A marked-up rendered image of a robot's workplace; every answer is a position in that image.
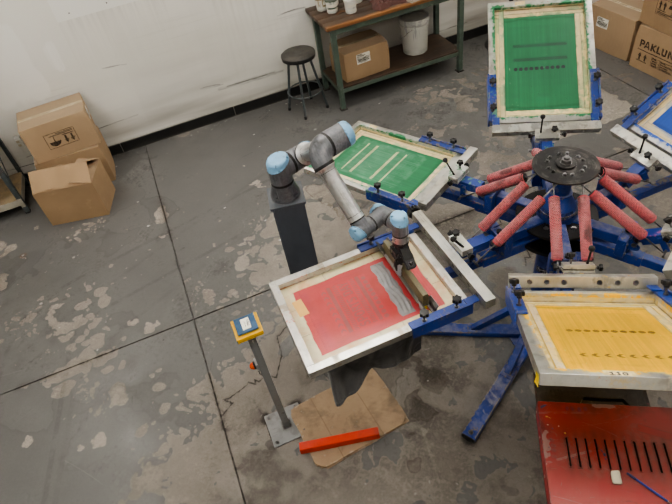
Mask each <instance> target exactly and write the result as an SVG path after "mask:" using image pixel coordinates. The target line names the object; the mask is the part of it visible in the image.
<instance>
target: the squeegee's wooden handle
mask: <svg viewBox="0 0 672 504"><path fill-rule="evenodd" d="M391 245H392V244H391V243H390V241H389V240H388V239H386V240H384V241H383V249H384V251H385V254H387V256H388V257H389V258H390V260H391V261H392V263H394V261H395V260H396V259H394V258H393V257H392V255H391V254H390V246H391ZM402 265H403V267H402V269H401V270H402V272H401V274H402V277H403V278H404V280H405V281H406V282H407V284H408V285H409V287H410V288H411V289H412V291H413V292H414V294H415V295H416V297H417V298H418V299H419V301H421V303H422V304H423V305H424V306H426V305H429V294H428V293H427V292H426V290H425V289H424V288H423V286H422V285H421V283H420V282H419V281H418V279H417V278H416V277H415V275H414V274H413V273H412V271H411V270H407V269H406V266H405V264H404V263H402Z"/></svg>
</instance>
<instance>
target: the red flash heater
mask: <svg viewBox="0 0 672 504"><path fill-rule="evenodd" d="M536 421H537V428H538V436H539V444H540V452H541V460H542V468H543V476H544V484H545V492H546V500H547V504H670V503H671V504H672V408H669V407H649V406H628V405H607V404H587V403H566V402H545V401H537V404H536ZM615 470H618V471H620V474H621V479H622V484H621V485H620V484H613V483H612V479H611V471H615ZM627 472H628V473H630V474H631V475H633V476H634V477H636V478H637V479H638V480H640V481H641V482H643V483H644V484H646V485H647V486H648V487H650V488H651V489H653V490H654V491H656V492H657V493H658V494H660V495H661V496H663V497H664V498H666V499H667V500H668V501H669V502H670V503H668V502H666V501H665V500H663V499H662V498H660V497H659V496H657V495H656V494H654V493H653V492H652V491H650V490H649V489H647V488H646V487H644V486H643V485H642V484H640V483H639V482H637V481H636V480H634V479H633V478H631V477H630V476H629V475H627Z"/></svg>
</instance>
